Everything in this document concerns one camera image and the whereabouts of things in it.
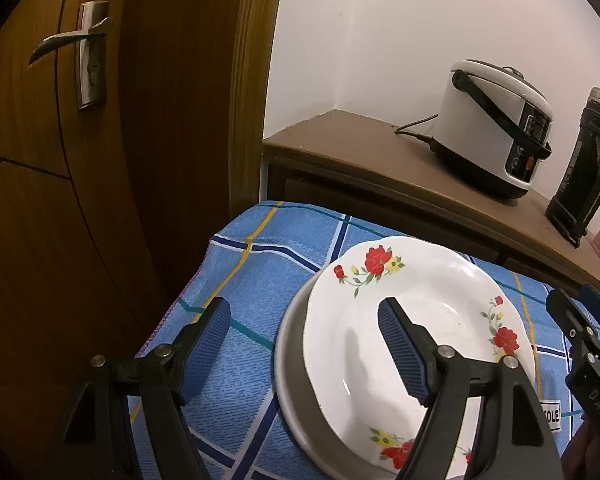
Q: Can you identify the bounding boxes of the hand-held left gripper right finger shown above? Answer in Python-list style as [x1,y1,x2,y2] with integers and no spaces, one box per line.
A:
[377,296,563,480]

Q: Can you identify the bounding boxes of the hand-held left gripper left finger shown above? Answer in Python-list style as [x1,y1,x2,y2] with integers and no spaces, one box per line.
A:
[62,296,232,480]

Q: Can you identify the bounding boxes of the white plate with red flowers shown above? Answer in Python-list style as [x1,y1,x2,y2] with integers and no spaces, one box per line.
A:
[302,235,538,480]

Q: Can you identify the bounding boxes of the grey round plate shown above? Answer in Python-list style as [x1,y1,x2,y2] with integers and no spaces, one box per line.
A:
[274,254,483,480]

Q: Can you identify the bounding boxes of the blue checked tablecloth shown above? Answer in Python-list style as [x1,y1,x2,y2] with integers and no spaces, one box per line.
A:
[130,201,588,480]

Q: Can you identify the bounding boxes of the black thermos flask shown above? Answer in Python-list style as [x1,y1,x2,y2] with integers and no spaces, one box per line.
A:
[545,86,600,249]

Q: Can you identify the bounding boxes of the brown wooden cabinet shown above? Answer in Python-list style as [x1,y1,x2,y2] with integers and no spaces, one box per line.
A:
[262,109,600,306]

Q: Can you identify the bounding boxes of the brown wooden door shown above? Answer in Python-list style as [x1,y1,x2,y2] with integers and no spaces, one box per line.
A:
[0,0,241,480]

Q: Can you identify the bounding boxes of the white and black rice cooker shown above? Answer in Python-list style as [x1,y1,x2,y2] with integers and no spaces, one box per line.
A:
[430,59,555,200]

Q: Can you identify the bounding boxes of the black rice cooker cable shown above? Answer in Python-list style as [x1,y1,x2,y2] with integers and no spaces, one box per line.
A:
[395,112,441,148]

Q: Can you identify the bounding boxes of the metal door handle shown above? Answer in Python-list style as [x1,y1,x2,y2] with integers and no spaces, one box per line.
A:
[28,1,110,111]

